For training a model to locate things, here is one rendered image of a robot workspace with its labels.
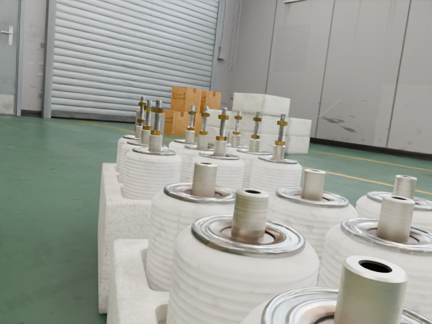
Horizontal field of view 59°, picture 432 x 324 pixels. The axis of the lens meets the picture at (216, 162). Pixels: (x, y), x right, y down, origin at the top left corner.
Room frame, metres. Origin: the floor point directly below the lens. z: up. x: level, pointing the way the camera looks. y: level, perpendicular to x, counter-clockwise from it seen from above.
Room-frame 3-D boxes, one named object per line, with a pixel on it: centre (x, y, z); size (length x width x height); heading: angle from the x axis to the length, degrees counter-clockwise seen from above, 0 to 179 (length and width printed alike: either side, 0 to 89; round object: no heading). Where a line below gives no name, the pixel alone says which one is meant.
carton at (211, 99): (5.11, 0.21, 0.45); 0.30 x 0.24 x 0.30; 41
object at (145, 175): (0.65, 0.11, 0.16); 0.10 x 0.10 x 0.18
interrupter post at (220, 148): (0.69, 0.00, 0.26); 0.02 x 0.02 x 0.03
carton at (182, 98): (4.85, 0.46, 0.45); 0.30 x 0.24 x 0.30; 45
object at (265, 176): (0.72, -0.12, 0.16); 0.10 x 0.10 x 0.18
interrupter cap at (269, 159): (0.72, -0.12, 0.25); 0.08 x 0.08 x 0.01
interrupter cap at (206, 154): (0.69, 0.00, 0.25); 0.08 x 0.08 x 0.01
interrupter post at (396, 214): (0.28, -0.14, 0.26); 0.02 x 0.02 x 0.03
